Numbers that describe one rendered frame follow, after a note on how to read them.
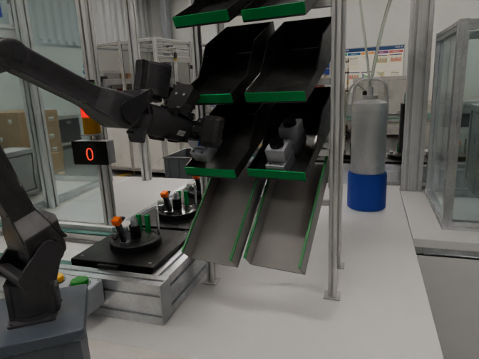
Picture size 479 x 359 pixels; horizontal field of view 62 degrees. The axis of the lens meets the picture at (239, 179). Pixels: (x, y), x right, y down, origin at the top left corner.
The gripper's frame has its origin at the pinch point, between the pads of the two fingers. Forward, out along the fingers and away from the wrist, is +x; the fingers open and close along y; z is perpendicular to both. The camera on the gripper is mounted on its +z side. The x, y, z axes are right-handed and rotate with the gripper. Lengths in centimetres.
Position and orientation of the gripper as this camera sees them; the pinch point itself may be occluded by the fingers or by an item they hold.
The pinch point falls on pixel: (199, 132)
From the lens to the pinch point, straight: 86.7
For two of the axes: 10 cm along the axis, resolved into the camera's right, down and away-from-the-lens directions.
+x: 5.4, 0.7, 8.4
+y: -8.3, -1.5, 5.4
